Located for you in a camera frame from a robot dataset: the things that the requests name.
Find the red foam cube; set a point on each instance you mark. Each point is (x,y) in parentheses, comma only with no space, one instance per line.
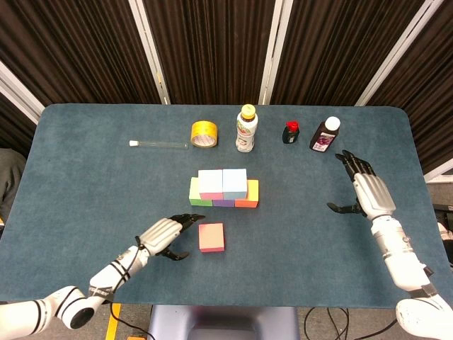
(211,236)

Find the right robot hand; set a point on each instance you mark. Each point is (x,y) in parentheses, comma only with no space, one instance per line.
(373,195)

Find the glass test tube white cap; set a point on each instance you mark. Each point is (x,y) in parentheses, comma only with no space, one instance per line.
(133,143)

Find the pink foam cube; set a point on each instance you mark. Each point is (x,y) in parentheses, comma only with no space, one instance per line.
(210,184)

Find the black floor equipment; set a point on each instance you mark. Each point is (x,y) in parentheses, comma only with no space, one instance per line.
(446,212)

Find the person in grey clothing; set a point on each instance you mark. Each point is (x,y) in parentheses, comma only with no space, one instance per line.
(10,184)

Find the dark bottle white cap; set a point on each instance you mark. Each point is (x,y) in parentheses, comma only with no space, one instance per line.
(322,140)

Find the yellow floor tape strip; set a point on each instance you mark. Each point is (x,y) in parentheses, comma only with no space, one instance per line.
(113,326)

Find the yellow tape roll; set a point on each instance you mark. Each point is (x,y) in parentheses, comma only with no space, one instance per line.
(205,128)

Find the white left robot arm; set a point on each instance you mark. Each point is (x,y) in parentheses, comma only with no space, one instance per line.
(70,301)

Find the drink bottle yellow cap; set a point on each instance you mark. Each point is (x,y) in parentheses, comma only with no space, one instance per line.
(246,134)

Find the brown pleated partition screen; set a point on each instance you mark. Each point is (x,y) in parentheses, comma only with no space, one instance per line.
(10,131)
(336,46)
(70,42)
(212,46)
(439,88)

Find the black ink bottle red cap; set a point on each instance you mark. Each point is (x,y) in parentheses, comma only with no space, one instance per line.
(291,135)

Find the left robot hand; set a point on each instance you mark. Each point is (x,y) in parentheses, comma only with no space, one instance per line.
(161,233)

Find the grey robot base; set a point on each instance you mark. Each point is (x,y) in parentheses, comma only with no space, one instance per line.
(212,318)

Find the green foam cube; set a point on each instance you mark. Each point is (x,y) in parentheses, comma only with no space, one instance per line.
(195,196)

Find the blue-grey table cloth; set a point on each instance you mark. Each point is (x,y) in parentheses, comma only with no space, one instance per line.
(283,269)

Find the orange foam cube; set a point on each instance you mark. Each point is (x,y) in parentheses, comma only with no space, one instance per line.
(252,195)

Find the purple foam cube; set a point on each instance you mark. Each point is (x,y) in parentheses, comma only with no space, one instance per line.
(223,203)

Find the light blue foam cube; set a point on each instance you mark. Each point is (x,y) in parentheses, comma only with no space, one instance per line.
(234,183)

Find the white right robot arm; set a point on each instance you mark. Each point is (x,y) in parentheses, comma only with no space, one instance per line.
(407,269)

